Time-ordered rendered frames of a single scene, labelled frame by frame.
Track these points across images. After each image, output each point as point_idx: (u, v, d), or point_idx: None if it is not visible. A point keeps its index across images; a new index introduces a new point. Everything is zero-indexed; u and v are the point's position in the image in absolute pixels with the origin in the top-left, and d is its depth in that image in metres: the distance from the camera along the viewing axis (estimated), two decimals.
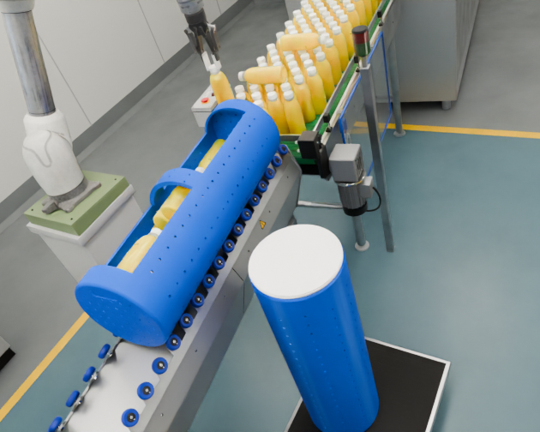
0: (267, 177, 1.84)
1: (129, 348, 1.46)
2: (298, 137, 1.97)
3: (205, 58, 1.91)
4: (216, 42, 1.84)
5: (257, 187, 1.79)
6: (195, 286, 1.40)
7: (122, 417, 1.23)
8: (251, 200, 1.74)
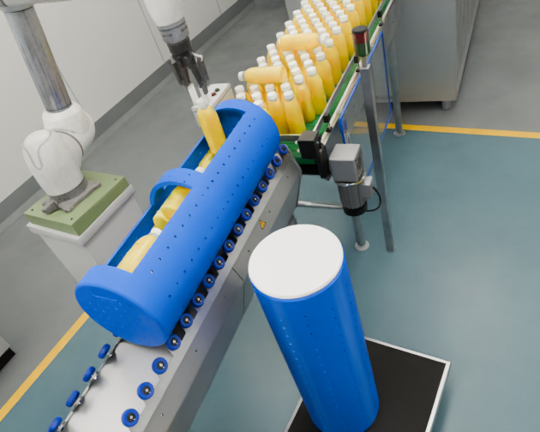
0: (267, 177, 1.84)
1: (129, 348, 1.46)
2: (298, 137, 1.97)
3: (191, 91, 1.67)
4: (204, 74, 1.60)
5: (257, 187, 1.79)
6: (195, 286, 1.40)
7: (122, 417, 1.23)
8: (251, 200, 1.74)
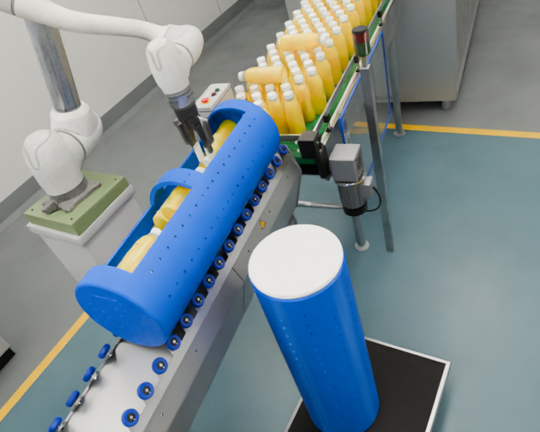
0: (267, 177, 1.84)
1: (129, 348, 1.46)
2: (298, 137, 1.97)
3: (197, 150, 1.72)
4: (209, 135, 1.65)
5: (257, 187, 1.79)
6: (195, 286, 1.40)
7: (122, 417, 1.23)
8: (251, 200, 1.74)
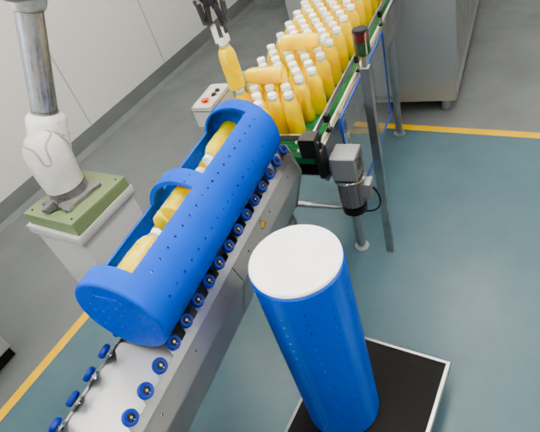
0: (267, 177, 1.84)
1: (129, 348, 1.46)
2: (298, 137, 1.97)
3: (213, 31, 1.88)
4: (225, 13, 1.81)
5: (257, 187, 1.79)
6: (195, 286, 1.40)
7: (122, 417, 1.23)
8: (251, 200, 1.74)
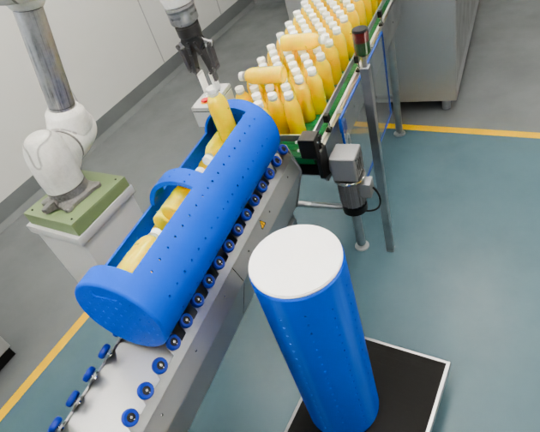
0: (267, 177, 1.84)
1: (129, 348, 1.46)
2: (298, 137, 1.97)
3: (201, 78, 1.62)
4: (213, 60, 1.54)
5: (257, 187, 1.79)
6: (195, 286, 1.40)
7: (122, 417, 1.23)
8: (251, 200, 1.74)
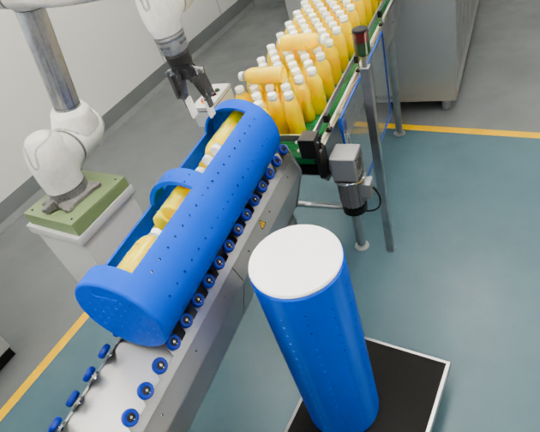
0: (267, 177, 1.84)
1: (129, 348, 1.46)
2: (298, 137, 1.97)
3: (189, 105, 1.58)
4: (207, 87, 1.50)
5: (257, 187, 1.79)
6: (195, 286, 1.40)
7: (122, 417, 1.23)
8: (251, 200, 1.74)
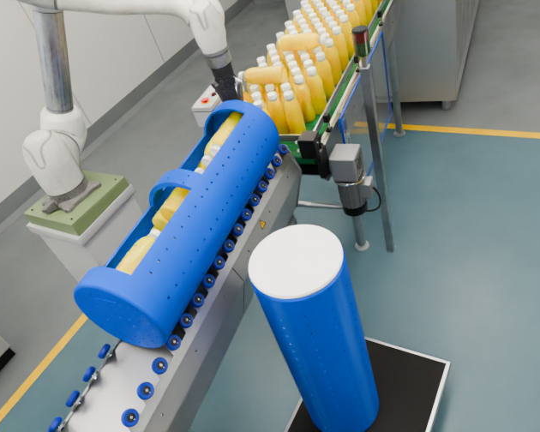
0: (267, 178, 1.84)
1: (129, 348, 1.46)
2: (298, 137, 1.97)
3: None
4: (222, 94, 1.82)
5: (258, 189, 1.79)
6: (194, 288, 1.40)
7: (122, 417, 1.23)
8: (252, 201, 1.74)
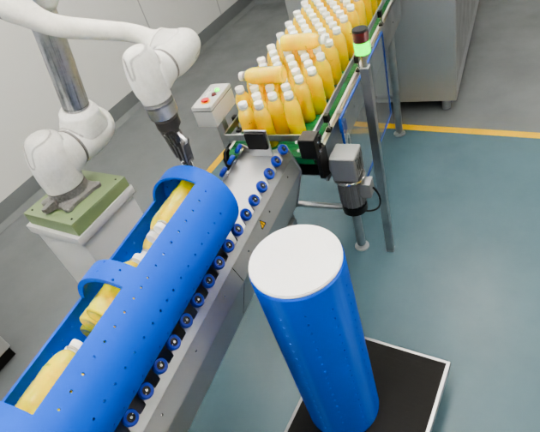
0: (267, 168, 1.86)
1: None
2: (298, 137, 1.97)
3: (189, 163, 1.58)
4: None
5: (261, 191, 1.79)
6: (121, 413, 1.16)
7: (131, 427, 1.23)
8: (255, 195, 1.76)
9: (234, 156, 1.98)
